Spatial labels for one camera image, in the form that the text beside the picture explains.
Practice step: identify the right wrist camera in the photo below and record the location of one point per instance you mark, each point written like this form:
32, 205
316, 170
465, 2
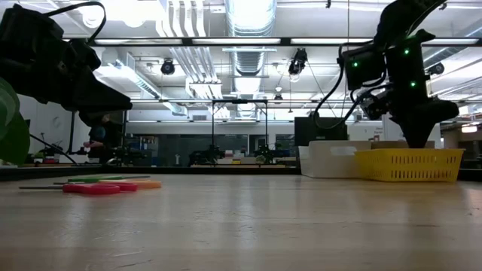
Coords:
363, 66

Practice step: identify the background black station frame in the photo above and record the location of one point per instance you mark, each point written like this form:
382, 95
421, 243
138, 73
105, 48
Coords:
241, 101

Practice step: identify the black overhead camera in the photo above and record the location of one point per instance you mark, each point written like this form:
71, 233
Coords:
299, 58

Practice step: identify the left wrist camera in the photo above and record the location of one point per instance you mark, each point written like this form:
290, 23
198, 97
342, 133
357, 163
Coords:
86, 54

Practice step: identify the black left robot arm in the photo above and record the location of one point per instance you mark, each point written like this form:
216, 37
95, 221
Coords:
22, 45

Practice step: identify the white plastic bin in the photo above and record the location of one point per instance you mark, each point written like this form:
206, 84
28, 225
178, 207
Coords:
320, 165

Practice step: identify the green leafy plant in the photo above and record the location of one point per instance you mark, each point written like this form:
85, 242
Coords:
13, 139

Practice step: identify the black background monitor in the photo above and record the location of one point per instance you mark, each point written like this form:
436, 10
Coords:
303, 135

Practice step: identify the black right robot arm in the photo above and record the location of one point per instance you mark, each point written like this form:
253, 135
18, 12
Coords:
403, 19

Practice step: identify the yellow plastic basket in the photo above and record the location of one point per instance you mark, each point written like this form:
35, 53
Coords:
408, 165

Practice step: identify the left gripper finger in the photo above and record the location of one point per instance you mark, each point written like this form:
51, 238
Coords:
101, 92
98, 111

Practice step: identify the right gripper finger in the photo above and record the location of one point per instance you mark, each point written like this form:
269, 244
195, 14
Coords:
408, 133
423, 135

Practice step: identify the red scissors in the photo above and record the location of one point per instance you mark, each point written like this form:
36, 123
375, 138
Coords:
90, 188

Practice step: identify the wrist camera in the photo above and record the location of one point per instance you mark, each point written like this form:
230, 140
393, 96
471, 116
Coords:
363, 66
86, 54

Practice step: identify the orange scissors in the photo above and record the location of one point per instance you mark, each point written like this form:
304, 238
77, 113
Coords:
148, 184

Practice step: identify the black ceiling spotlight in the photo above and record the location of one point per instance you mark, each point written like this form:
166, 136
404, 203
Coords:
437, 68
167, 67

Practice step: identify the green scissors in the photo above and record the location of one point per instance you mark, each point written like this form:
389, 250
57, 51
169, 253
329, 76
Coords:
94, 178

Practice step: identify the white column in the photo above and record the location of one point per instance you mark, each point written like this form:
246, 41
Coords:
389, 130

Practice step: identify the person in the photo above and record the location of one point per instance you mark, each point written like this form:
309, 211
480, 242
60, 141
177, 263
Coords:
101, 139

